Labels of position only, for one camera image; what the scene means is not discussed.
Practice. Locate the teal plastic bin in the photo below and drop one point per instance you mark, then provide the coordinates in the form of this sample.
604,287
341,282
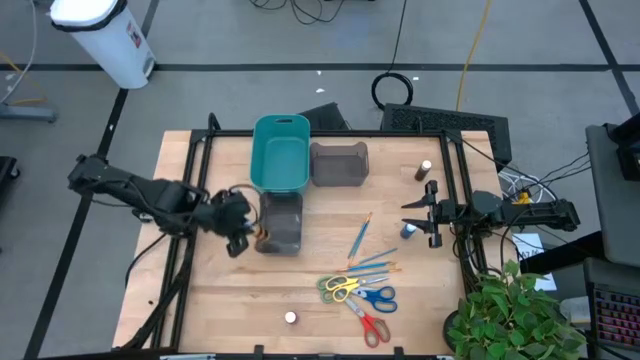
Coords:
280,160

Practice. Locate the white paper sheet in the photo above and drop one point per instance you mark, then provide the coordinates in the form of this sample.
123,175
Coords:
530,245

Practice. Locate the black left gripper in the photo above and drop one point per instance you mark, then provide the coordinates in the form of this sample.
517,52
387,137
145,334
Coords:
227,212

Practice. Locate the black angled panel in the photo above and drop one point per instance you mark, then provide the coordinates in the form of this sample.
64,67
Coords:
325,119

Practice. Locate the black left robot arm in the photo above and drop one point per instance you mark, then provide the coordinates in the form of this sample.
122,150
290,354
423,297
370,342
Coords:
150,192

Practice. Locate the black backlit keyboard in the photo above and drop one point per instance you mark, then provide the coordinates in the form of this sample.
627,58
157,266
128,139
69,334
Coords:
617,315

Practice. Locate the blue paint bottle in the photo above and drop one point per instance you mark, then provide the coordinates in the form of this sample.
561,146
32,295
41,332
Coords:
407,232

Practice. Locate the brown paint bottle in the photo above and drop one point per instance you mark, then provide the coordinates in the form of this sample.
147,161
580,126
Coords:
422,172

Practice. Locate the green potted plant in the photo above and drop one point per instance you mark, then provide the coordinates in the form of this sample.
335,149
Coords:
505,315

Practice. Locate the white trash can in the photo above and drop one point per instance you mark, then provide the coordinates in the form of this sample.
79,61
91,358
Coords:
115,45

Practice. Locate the grey stand base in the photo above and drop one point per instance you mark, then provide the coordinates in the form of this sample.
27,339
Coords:
30,112

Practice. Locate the orange paint bottle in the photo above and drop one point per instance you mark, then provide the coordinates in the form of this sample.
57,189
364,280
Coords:
260,233

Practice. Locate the grey desk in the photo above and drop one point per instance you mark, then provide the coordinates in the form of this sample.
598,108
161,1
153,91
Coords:
615,215

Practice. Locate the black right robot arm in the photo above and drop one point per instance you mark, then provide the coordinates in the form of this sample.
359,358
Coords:
540,215

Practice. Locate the wide grey translucent bin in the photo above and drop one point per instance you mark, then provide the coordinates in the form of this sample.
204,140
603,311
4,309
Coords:
339,167

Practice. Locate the tall grey translucent bin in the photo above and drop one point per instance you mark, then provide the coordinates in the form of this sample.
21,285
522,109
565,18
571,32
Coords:
282,220

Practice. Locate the black chair base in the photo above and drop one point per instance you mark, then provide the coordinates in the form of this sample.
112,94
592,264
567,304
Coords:
7,172

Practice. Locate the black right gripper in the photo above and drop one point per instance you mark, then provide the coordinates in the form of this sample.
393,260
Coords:
434,215

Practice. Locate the black aluminium table frame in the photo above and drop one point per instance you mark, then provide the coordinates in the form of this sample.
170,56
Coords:
325,133

